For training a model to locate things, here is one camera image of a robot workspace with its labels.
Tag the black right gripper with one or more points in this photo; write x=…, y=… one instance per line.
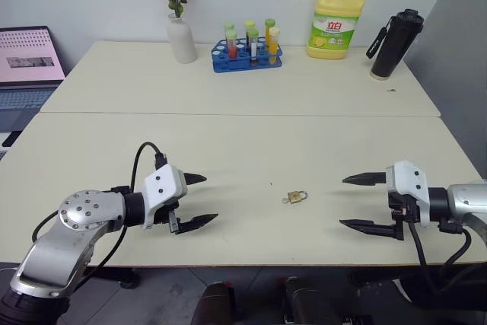
x=399, y=209

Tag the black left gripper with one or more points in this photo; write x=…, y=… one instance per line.
x=172, y=214

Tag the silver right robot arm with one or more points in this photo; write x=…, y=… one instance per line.
x=466, y=199

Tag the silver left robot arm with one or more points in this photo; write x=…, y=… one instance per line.
x=76, y=218

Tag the small brass padlock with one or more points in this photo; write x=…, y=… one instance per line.
x=294, y=197

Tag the black table foot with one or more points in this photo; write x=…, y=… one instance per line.
x=121, y=277

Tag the blue test tube rack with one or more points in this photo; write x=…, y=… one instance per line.
x=243, y=64

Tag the white ceramic vase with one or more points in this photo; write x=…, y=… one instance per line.
x=182, y=41

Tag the green-capped tube red liquid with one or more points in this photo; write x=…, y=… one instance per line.
x=231, y=41

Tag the green-capped tube dark liquid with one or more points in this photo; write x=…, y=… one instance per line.
x=253, y=45

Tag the yellow-capped tube orange liquid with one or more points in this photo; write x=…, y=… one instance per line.
x=273, y=45

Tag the green-capped tube clear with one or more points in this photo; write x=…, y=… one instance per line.
x=250, y=28

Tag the yellow dish soap bottle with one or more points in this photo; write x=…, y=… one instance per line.
x=335, y=24

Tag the green-capped tube yellow liquid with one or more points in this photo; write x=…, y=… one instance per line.
x=269, y=26

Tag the open laptop pink screen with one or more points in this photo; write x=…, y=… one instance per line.
x=26, y=58

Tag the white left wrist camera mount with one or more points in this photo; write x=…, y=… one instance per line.
x=161, y=184

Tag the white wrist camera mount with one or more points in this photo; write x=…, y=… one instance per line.
x=161, y=184
x=409, y=184

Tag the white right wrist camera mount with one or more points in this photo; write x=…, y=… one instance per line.
x=409, y=184

